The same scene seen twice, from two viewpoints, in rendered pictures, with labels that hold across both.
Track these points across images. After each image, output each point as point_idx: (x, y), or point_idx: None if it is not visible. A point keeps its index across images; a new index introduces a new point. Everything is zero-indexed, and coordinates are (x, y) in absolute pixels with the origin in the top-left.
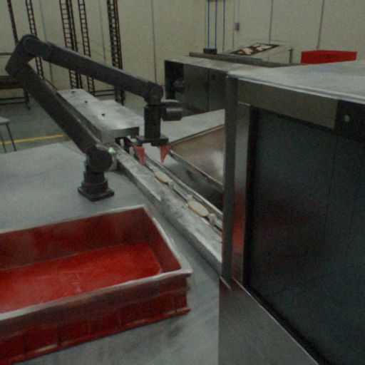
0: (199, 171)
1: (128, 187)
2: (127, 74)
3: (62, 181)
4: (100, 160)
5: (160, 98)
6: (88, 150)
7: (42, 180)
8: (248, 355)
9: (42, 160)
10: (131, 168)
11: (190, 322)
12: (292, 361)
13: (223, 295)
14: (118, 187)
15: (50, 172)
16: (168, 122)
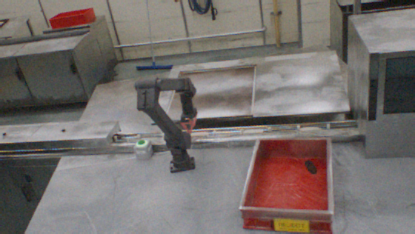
0: (221, 117)
1: (187, 152)
2: (179, 78)
3: (144, 178)
4: (188, 140)
5: (192, 85)
6: (184, 137)
7: (130, 186)
8: (386, 135)
9: (87, 184)
10: None
11: (335, 158)
12: (409, 119)
13: (370, 125)
14: None
15: (120, 181)
16: (89, 114)
